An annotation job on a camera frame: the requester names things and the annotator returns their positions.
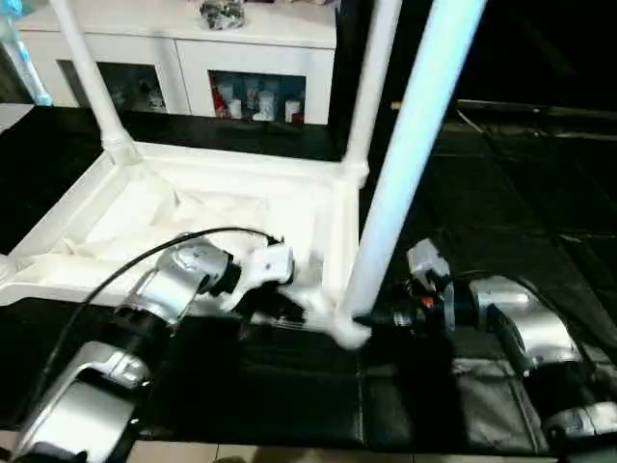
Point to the white plastic table top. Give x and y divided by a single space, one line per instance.
174 212

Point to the white plastic table leg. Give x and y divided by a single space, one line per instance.
415 154
92 77
371 82

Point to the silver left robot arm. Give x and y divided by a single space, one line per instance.
125 357

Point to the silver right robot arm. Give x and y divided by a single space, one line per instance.
540 338

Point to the black work mat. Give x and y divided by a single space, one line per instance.
289 386

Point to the small tan label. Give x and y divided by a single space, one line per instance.
396 104

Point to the long black bar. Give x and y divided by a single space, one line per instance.
540 108

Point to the small dark figurines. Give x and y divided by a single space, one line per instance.
135 95

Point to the white glass-door cabinet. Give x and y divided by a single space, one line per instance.
193 48

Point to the large black cabinet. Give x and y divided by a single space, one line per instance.
540 48

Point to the small grey metal object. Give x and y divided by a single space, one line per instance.
222 12

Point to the light blue plastic object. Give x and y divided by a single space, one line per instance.
24 58

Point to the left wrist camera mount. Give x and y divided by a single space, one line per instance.
260 270

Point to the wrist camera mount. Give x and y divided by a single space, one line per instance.
260 270
426 260

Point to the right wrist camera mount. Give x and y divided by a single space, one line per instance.
426 260

